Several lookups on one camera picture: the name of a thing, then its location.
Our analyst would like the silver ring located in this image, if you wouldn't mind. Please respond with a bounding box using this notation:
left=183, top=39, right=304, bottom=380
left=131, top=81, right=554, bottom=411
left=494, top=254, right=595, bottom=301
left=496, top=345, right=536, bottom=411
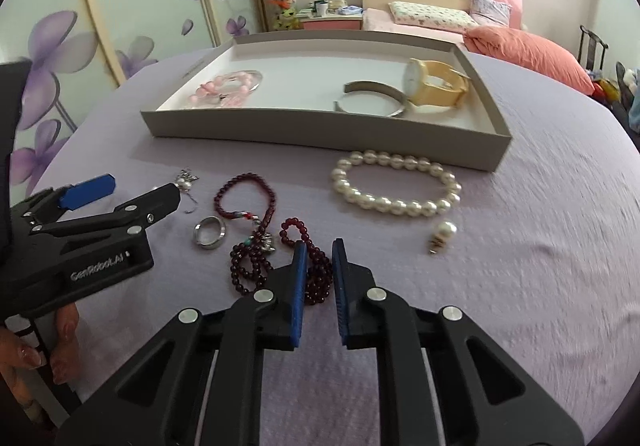
left=193, top=215, right=228, bottom=251

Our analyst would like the dark red bead necklace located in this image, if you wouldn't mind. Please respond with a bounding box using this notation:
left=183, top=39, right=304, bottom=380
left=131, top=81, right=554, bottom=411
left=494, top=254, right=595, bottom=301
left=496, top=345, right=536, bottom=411
left=214, top=172, right=335, bottom=306

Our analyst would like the pink bead bracelet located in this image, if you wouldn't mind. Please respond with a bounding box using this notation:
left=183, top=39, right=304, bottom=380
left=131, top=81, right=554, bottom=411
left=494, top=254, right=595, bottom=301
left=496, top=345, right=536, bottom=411
left=188, top=69, right=260, bottom=108

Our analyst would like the white pearl bracelet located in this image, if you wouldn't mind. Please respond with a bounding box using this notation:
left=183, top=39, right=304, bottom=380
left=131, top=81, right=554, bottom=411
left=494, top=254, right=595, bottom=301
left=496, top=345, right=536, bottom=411
left=330, top=149, right=463, bottom=219

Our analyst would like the grey metal cuff bangle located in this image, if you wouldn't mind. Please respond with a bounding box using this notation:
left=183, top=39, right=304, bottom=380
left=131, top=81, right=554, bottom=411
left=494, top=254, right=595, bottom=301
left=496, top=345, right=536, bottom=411
left=333, top=81, right=409, bottom=118

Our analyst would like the yellow wrist watch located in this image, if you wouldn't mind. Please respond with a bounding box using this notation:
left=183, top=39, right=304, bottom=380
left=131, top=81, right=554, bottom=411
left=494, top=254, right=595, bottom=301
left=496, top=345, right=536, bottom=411
left=404, top=58, right=471, bottom=108

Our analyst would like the pearl pendant charm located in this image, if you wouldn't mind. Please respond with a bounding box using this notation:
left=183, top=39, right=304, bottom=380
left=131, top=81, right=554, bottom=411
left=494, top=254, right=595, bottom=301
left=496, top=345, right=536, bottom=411
left=428, top=221, right=458, bottom=254

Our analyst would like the thin silver bangle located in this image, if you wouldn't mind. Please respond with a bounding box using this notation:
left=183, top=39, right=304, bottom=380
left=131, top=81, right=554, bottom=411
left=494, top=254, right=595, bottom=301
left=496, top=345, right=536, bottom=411
left=213, top=70, right=262, bottom=94

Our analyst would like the left hand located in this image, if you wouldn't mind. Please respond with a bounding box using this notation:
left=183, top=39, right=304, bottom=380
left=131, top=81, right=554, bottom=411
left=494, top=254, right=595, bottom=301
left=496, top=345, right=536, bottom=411
left=1, top=303, right=81, bottom=422

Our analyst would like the purple table cloth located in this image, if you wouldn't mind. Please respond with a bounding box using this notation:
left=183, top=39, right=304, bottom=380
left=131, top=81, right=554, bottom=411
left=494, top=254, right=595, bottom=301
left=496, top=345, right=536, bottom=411
left=37, top=51, right=639, bottom=445

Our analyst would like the floral sliding wardrobe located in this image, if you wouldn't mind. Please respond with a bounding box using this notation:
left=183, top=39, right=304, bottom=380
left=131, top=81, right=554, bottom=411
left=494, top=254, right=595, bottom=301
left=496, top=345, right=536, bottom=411
left=1, top=0, right=260, bottom=201

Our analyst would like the white mug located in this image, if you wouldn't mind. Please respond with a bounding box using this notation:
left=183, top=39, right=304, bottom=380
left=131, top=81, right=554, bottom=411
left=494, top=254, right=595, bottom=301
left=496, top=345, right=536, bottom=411
left=314, top=2, right=329, bottom=17

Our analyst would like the pink bedside table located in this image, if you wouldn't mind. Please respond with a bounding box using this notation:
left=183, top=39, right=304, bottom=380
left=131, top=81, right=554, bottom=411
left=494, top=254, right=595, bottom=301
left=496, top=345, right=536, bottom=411
left=296, top=8, right=362, bottom=31

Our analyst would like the grey cardboard tray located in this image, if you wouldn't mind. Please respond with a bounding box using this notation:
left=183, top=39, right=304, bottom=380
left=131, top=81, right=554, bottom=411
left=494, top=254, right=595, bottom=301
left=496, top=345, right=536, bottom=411
left=141, top=31, right=512, bottom=172

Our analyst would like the blue clothing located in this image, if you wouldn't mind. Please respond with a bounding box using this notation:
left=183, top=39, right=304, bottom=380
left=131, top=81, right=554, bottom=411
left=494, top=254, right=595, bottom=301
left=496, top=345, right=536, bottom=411
left=628, top=88, right=640, bottom=134

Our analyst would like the floral white pillow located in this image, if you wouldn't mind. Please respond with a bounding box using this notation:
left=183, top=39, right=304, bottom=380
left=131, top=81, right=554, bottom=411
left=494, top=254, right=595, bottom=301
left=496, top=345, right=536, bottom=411
left=388, top=1, right=480, bottom=33

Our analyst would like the salmon folded duvet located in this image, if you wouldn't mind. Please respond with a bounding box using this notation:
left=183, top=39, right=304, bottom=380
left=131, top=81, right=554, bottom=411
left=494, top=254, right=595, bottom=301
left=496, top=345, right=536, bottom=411
left=463, top=26, right=594, bottom=96

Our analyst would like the dark wooden chair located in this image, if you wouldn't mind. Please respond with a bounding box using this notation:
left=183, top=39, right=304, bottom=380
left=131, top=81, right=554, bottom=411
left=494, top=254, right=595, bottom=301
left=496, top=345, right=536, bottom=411
left=577, top=24, right=608, bottom=72

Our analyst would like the small purple patterned pillow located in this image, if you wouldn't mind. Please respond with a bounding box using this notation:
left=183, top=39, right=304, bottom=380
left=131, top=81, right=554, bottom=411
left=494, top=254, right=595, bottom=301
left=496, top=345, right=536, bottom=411
left=469, top=0, right=512, bottom=27

